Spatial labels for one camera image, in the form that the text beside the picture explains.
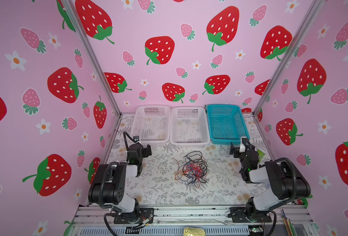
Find black cables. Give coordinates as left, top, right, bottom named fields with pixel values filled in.
left=172, top=151, right=208, bottom=186

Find blue cables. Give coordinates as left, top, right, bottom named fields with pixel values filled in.
left=175, top=160, right=207, bottom=185

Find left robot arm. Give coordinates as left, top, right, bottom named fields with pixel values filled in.
left=88, top=131, right=154, bottom=230

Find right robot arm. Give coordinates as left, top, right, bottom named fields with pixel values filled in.
left=228, top=138, right=311, bottom=223

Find green candy wrapper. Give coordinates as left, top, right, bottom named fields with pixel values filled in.
left=257, top=149, right=265, bottom=162

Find teal plastic basket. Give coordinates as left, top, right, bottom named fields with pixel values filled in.
left=206, top=104, right=250, bottom=146

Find left white plastic basket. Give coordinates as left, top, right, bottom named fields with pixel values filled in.
left=131, top=105, right=171, bottom=146

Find white plastic basket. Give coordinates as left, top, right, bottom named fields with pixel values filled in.
left=131, top=105, right=171, bottom=146
left=170, top=107, right=210, bottom=147

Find floral table cloth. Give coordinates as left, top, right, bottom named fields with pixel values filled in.
left=101, top=113, right=276, bottom=206

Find middle white plastic basket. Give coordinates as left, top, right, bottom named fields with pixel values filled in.
left=170, top=107, right=210, bottom=147

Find coloured pencils bundle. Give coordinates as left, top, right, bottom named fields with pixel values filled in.
left=281, top=209, right=297, bottom=236

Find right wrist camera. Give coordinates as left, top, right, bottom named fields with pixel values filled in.
left=239, top=137, right=250, bottom=153

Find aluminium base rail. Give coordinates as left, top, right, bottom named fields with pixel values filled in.
left=69, top=205, right=319, bottom=236

